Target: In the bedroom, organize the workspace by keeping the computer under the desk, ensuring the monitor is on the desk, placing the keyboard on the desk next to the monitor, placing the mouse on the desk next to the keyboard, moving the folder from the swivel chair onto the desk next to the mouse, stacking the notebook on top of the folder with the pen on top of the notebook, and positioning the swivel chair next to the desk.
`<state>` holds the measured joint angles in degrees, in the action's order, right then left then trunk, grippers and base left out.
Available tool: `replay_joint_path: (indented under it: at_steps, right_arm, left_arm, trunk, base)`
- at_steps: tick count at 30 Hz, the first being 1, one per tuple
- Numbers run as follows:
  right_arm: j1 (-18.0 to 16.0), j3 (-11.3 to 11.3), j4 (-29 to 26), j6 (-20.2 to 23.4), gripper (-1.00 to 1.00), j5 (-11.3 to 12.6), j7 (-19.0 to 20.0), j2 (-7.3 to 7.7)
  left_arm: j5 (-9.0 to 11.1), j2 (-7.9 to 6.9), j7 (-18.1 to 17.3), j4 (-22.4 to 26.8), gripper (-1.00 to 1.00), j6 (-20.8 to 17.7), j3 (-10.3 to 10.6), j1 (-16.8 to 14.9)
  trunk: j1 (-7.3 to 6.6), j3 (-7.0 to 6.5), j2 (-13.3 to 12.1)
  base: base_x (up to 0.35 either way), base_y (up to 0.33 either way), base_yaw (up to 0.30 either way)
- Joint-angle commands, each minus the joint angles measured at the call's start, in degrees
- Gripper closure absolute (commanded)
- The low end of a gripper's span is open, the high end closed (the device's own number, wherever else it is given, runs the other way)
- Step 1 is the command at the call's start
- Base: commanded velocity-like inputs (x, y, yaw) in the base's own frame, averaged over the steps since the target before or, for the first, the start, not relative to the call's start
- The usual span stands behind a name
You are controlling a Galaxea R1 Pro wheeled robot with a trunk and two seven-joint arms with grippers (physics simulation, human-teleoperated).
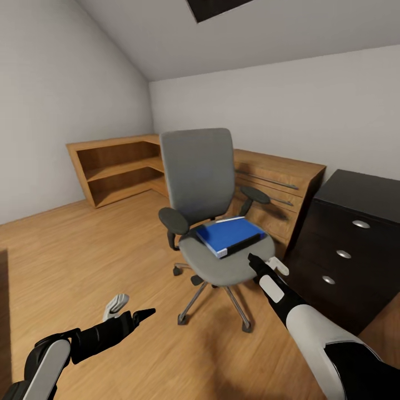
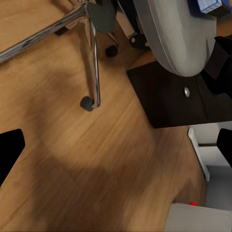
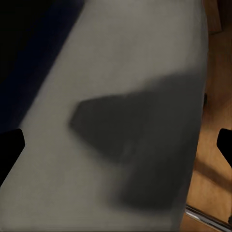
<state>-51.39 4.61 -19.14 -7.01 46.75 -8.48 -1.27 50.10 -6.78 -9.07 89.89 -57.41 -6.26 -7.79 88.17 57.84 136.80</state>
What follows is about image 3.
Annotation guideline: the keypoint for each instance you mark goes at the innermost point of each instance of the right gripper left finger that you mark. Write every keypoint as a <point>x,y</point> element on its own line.
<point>11,145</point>

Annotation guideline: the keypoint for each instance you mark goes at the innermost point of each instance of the swivel chair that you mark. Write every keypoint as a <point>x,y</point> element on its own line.
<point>109,95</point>

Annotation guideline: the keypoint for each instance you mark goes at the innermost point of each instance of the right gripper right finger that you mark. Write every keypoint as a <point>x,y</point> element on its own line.
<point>224,143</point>

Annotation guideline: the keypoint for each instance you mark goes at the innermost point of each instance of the folder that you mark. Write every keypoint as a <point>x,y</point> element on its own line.
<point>19,22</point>

